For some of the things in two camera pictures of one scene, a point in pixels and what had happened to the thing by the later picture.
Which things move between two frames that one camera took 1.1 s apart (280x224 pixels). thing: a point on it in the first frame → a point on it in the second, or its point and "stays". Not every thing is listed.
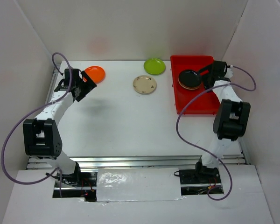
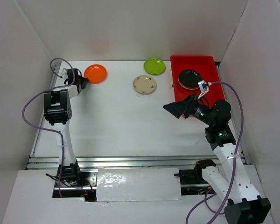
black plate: [190, 79] stays
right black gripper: [207, 87] → [177, 108]
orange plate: [96, 73] stays
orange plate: [190, 88] stays
